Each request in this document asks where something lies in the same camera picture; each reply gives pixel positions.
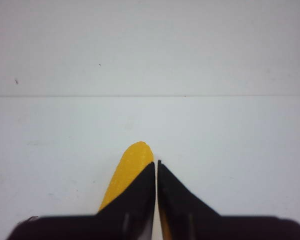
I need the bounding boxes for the yellow corn cob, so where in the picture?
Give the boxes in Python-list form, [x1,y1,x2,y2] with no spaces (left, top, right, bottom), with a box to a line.
[97,141,173,240]

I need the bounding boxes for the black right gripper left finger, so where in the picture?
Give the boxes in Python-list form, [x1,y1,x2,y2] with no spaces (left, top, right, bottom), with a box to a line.
[8,162,156,240]

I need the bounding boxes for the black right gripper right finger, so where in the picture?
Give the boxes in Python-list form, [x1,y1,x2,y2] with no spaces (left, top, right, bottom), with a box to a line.
[157,161,300,240]

